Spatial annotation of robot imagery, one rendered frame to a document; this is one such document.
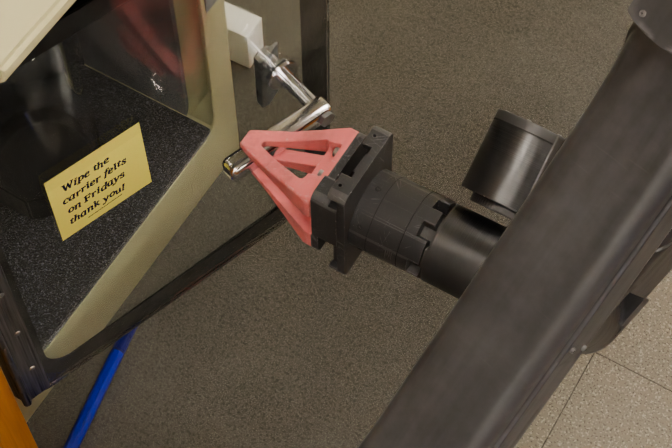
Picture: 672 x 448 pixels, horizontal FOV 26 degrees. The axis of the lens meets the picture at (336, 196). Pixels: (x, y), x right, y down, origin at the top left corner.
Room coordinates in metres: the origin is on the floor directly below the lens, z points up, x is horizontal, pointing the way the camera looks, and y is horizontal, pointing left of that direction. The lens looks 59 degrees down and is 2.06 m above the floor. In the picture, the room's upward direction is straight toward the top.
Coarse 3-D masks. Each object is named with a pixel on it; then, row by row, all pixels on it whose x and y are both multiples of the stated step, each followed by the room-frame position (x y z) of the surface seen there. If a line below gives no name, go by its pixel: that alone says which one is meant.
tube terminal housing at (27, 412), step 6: (0, 366) 0.46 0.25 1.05; (48, 390) 0.48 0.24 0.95; (36, 396) 0.47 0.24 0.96; (42, 396) 0.48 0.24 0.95; (18, 402) 0.46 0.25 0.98; (36, 402) 0.47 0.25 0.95; (24, 408) 0.46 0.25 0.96; (30, 408) 0.47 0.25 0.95; (36, 408) 0.47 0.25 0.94; (24, 414) 0.46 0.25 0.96; (30, 414) 0.46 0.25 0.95
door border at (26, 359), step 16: (0, 272) 0.47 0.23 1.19; (0, 288) 0.46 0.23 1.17; (0, 304) 0.46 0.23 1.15; (16, 304) 0.47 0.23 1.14; (0, 320) 0.46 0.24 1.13; (16, 320) 0.46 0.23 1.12; (16, 336) 0.46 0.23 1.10; (0, 352) 0.45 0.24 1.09; (16, 352) 0.46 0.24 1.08; (32, 352) 0.47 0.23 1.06; (32, 368) 0.46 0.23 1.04; (16, 384) 0.45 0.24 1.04; (32, 384) 0.46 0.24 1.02; (48, 384) 0.47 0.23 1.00
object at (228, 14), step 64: (128, 0) 0.55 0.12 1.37; (192, 0) 0.58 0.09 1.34; (256, 0) 0.61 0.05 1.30; (320, 0) 0.64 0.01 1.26; (64, 64) 0.52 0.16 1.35; (128, 64) 0.55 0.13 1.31; (192, 64) 0.58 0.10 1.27; (256, 64) 0.61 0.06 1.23; (320, 64) 0.64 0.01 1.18; (0, 128) 0.49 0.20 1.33; (64, 128) 0.51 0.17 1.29; (128, 128) 0.54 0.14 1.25; (192, 128) 0.57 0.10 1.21; (256, 128) 0.60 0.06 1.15; (320, 128) 0.64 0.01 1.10; (0, 192) 0.48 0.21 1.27; (192, 192) 0.57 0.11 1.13; (256, 192) 0.60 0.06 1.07; (0, 256) 0.47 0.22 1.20; (64, 256) 0.50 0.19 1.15; (128, 256) 0.53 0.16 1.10; (192, 256) 0.56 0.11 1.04; (64, 320) 0.49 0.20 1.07; (128, 320) 0.52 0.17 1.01
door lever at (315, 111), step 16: (288, 64) 0.62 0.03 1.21; (272, 80) 0.61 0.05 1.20; (288, 80) 0.61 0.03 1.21; (304, 96) 0.60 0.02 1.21; (320, 96) 0.60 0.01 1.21; (304, 112) 0.58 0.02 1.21; (320, 112) 0.58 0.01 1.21; (272, 128) 0.57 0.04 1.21; (288, 128) 0.57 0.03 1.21; (304, 128) 0.57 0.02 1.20; (224, 160) 0.54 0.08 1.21; (240, 160) 0.54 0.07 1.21; (240, 176) 0.53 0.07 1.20
